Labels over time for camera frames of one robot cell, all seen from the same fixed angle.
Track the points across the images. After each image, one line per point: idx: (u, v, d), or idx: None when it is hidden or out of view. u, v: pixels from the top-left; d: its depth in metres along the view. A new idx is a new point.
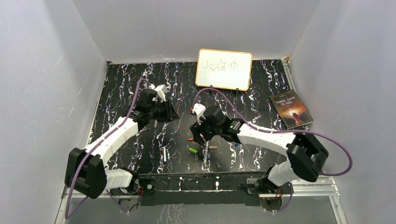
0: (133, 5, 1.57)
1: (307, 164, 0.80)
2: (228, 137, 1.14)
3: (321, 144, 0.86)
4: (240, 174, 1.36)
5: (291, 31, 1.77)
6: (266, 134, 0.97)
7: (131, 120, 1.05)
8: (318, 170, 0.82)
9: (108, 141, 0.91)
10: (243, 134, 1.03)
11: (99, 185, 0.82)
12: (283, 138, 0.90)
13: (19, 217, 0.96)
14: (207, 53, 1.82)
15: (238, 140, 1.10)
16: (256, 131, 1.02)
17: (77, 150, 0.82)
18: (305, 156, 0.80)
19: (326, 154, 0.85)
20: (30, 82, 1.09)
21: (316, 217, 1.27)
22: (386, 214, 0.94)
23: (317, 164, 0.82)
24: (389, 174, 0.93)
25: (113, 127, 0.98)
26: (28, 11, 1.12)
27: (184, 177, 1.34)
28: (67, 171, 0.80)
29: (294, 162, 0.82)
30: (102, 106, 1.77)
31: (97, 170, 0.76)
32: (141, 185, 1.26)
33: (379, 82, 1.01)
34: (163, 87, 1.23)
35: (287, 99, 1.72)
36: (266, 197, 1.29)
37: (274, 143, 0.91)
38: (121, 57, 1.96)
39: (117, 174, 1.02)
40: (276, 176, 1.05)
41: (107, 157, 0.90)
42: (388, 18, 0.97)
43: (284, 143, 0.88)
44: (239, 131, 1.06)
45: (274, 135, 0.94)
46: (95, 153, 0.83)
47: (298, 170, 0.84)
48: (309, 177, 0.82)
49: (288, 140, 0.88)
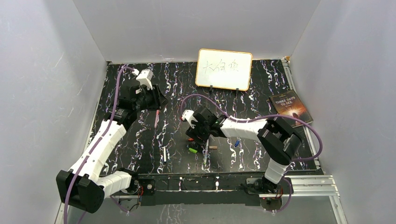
0: (133, 5, 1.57)
1: (279, 147, 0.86)
2: (214, 132, 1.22)
3: (294, 129, 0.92)
4: (239, 174, 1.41)
5: (292, 31, 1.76)
6: (243, 123, 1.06)
7: (116, 123, 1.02)
8: (291, 152, 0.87)
9: (93, 156, 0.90)
10: (225, 127, 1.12)
11: (96, 200, 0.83)
12: (257, 125, 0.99)
13: (19, 217, 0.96)
14: (207, 53, 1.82)
15: (224, 134, 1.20)
16: (235, 122, 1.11)
17: (63, 172, 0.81)
18: (274, 139, 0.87)
19: (300, 138, 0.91)
20: (29, 82, 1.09)
21: (316, 217, 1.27)
22: (387, 215, 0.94)
23: (290, 147, 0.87)
24: (389, 174, 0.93)
25: (97, 137, 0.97)
26: (28, 11, 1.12)
27: (184, 178, 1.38)
28: (60, 192, 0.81)
29: (266, 145, 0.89)
30: (102, 106, 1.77)
31: (89, 189, 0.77)
32: (141, 185, 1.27)
33: (379, 82, 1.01)
34: (148, 73, 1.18)
35: (287, 99, 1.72)
36: (266, 197, 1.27)
37: (249, 130, 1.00)
38: (121, 57, 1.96)
39: (115, 179, 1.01)
40: (270, 173, 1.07)
41: (98, 171, 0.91)
42: (388, 18, 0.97)
43: (256, 129, 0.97)
44: (222, 125, 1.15)
45: (250, 124, 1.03)
46: (82, 173, 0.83)
47: (273, 154, 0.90)
48: (284, 160, 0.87)
49: (259, 126, 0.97)
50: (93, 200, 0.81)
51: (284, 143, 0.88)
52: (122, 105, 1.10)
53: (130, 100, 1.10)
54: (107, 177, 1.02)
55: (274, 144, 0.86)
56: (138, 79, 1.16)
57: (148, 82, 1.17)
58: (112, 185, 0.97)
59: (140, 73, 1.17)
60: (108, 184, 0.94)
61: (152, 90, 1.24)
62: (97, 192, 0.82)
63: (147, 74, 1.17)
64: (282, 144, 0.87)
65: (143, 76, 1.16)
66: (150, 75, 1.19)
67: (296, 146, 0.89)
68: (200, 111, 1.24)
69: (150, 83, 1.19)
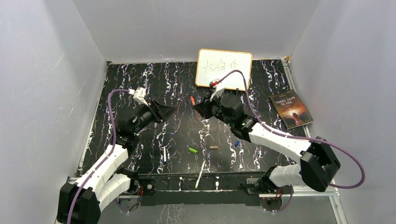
0: (133, 5, 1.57)
1: (320, 174, 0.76)
2: (237, 134, 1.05)
3: (335, 156, 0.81)
4: (239, 174, 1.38)
5: (292, 31, 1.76)
6: (280, 137, 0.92)
7: (120, 146, 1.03)
8: (328, 181, 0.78)
9: (98, 172, 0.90)
10: (255, 134, 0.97)
11: (95, 216, 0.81)
12: (298, 145, 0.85)
13: (19, 217, 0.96)
14: (207, 53, 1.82)
15: (250, 139, 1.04)
16: (269, 132, 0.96)
17: (67, 185, 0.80)
18: (316, 165, 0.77)
19: (338, 166, 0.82)
20: (29, 82, 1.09)
21: (316, 217, 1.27)
22: (387, 215, 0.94)
23: (328, 175, 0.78)
24: (388, 175, 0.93)
25: (102, 157, 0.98)
26: (28, 11, 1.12)
27: (184, 177, 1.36)
28: (60, 207, 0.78)
29: (306, 170, 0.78)
30: (101, 106, 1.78)
31: (90, 203, 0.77)
32: (141, 185, 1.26)
33: (379, 83, 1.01)
34: (138, 91, 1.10)
35: (287, 99, 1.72)
36: (266, 197, 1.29)
37: (287, 148, 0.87)
38: (121, 57, 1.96)
39: (114, 187, 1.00)
40: (279, 178, 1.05)
41: (99, 188, 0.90)
42: (389, 18, 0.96)
43: (298, 150, 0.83)
44: (251, 130, 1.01)
45: (288, 140, 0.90)
46: (86, 186, 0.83)
47: (307, 178, 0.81)
48: (318, 187, 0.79)
49: (302, 148, 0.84)
50: (91, 216, 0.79)
51: (324, 171, 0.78)
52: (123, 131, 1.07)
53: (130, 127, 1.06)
54: (105, 185, 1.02)
55: (316, 172, 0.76)
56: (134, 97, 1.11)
57: (142, 100, 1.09)
58: (111, 193, 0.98)
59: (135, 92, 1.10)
60: (106, 195, 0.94)
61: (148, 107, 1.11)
62: (96, 208, 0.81)
63: (138, 93, 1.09)
64: (323, 172, 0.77)
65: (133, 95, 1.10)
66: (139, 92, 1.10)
67: (333, 175, 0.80)
68: (234, 106, 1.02)
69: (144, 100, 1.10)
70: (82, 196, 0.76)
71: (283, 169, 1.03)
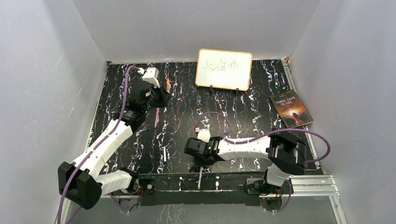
0: (133, 5, 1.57)
1: (292, 161, 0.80)
2: (211, 159, 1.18)
3: (296, 136, 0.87)
4: (239, 174, 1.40)
5: (292, 31, 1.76)
6: (244, 144, 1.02)
7: (123, 123, 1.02)
8: (303, 162, 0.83)
9: (97, 152, 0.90)
10: (224, 152, 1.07)
11: (94, 195, 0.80)
12: (261, 144, 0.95)
13: (18, 216, 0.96)
14: (207, 53, 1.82)
15: (222, 158, 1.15)
16: (233, 144, 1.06)
17: (66, 164, 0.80)
18: (286, 155, 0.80)
19: (303, 143, 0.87)
20: (30, 82, 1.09)
21: (317, 217, 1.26)
22: (388, 215, 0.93)
23: (299, 157, 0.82)
24: (389, 175, 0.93)
25: (103, 135, 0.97)
26: (29, 11, 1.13)
27: (184, 177, 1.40)
28: (60, 183, 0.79)
29: (281, 164, 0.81)
30: (102, 106, 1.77)
31: (88, 182, 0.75)
32: (141, 185, 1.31)
33: (379, 83, 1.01)
34: (154, 71, 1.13)
35: (287, 99, 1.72)
36: (266, 197, 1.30)
37: (255, 151, 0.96)
38: (121, 57, 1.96)
39: (115, 178, 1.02)
40: (274, 178, 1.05)
41: (98, 168, 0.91)
42: (388, 18, 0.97)
43: (263, 149, 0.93)
44: (219, 151, 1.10)
45: (251, 143, 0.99)
46: (83, 168, 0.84)
47: (285, 169, 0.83)
48: (298, 171, 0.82)
49: (265, 145, 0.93)
50: (90, 195, 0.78)
51: (294, 156, 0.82)
52: (131, 107, 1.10)
53: (139, 102, 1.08)
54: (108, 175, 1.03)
55: (286, 160, 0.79)
56: (145, 77, 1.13)
57: (155, 80, 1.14)
58: (112, 183, 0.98)
59: (146, 73, 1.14)
60: (108, 180, 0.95)
61: (158, 88, 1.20)
62: (96, 188, 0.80)
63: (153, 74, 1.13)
64: (293, 157, 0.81)
65: (151, 75, 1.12)
66: (157, 73, 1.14)
67: (303, 154, 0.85)
68: (189, 144, 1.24)
69: (157, 81, 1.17)
70: (78, 178, 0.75)
71: (271, 166, 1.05)
